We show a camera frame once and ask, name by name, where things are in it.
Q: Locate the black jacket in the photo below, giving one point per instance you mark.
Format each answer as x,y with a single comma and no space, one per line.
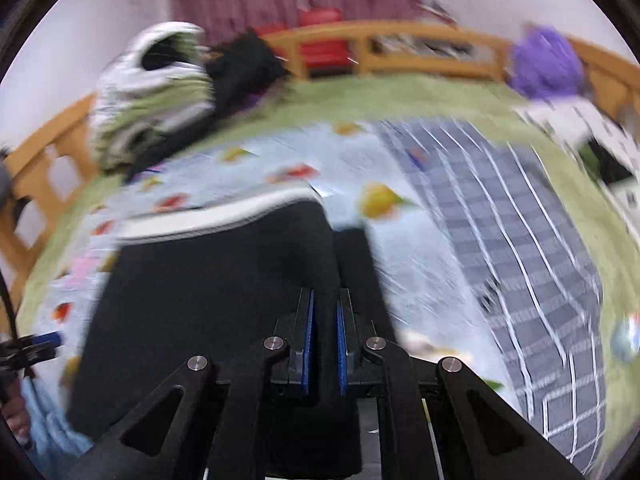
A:
245,70

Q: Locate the floral white pillow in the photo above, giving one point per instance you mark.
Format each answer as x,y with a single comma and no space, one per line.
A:
590,125

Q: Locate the purple printed cloth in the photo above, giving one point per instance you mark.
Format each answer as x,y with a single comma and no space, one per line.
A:
256,97

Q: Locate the folded floral white quilt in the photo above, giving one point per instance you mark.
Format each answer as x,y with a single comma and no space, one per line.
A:
145,110

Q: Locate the red chair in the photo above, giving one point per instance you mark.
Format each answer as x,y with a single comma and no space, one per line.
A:
320,35
267,30

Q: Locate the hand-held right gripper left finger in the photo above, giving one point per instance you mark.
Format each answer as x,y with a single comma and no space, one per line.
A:
310,350

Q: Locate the purple plush toy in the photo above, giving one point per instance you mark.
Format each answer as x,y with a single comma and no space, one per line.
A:
545,70

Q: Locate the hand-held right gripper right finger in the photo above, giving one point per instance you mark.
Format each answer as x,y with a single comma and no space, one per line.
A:
342,355

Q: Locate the person's blue jeans leg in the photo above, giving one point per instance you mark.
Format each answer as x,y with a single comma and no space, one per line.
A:
50,430

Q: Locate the wooden bed frame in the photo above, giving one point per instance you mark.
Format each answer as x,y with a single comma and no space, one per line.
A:
380,35

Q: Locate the small round pale toy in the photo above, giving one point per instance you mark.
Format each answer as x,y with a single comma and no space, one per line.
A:
627,340

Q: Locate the person's left hand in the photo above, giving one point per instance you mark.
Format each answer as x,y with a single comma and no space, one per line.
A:
15,415

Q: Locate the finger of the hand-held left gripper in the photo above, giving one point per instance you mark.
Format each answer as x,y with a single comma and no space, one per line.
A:
47,340
37,356

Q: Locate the pile of cardboard clutter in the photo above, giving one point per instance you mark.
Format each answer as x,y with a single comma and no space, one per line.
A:
425,45

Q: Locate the grey cloth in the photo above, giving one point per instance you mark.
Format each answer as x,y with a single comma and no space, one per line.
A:
4,175

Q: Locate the grey checked bed sheet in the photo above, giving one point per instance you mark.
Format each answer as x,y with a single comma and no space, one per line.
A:
500,240

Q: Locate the fruit printed plastic sheet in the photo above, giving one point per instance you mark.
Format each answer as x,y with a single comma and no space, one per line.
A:
350,170

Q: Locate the black pants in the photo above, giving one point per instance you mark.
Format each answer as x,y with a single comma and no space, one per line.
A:
200,310

